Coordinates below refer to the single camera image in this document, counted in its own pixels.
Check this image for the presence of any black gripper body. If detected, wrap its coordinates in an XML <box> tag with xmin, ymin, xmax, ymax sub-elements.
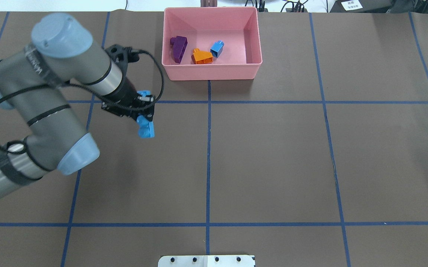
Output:
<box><xmin>101</xmin><ymin>77</ymin><xmax>155</xmax><ymax>121</ymax></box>

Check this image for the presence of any purple block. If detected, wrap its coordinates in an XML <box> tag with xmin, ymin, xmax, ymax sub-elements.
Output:
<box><xmin>169</xmin><ymin>36</ymin><xmax>188</xmax><ymax>64</ymax></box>

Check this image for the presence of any orange block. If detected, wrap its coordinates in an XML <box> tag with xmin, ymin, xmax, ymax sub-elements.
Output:
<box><xmin>192</xmin><ymin>48</ymin><xmax>214</xmax><ymax>65</ymax></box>

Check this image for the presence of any blue block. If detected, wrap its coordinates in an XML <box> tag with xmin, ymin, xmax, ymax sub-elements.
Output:
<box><xmin>210</xmin><ymin>40</ymin><xmax>224</xmax><ymax>58</ymax></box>

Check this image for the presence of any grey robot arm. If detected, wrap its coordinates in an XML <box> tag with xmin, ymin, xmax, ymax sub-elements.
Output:
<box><xmin>0</xmin><ymin>13</ymin><xmax>159</xmax><ymax>199</ymax></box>

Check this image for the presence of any white metal mounting plate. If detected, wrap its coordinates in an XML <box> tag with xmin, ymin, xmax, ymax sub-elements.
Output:
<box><xmin>158</xmin><ymin>254</ymin><xmax>256</xmax><ymax>267</ymax></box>

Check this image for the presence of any grey usb hub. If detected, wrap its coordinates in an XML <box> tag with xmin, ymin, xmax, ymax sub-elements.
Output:
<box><xmin>281</xmin><ymin>5</ymin><xmax>308</xmax><ymax>13</ymax></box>

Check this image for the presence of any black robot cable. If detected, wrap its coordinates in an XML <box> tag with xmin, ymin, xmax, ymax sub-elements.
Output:
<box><xmin>0</xmin><ymin>48</ymin><xmax>165</xmax><ymax>153</ymax></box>

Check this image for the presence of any aluminium frame post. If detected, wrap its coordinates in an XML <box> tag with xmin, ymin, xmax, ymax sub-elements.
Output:
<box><xmin>200</xmin><ymin>0</ymin><xmax>218</xmax><ymax>7</ymax></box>

